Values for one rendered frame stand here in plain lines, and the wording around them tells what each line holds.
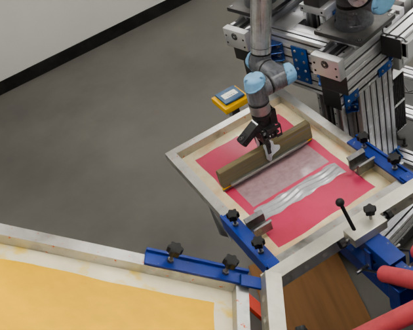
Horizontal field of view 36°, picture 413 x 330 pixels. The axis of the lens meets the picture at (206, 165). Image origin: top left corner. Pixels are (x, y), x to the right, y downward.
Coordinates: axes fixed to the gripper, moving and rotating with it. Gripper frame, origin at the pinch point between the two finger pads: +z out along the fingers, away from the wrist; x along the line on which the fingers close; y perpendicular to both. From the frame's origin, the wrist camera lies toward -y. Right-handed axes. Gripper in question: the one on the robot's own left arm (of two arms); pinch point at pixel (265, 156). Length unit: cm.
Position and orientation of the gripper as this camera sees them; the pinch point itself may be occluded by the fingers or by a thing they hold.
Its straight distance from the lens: 240.4
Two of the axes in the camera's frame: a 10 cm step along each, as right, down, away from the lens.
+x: -4.8, -4.8, 7.3
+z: 2.2, 7.4, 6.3
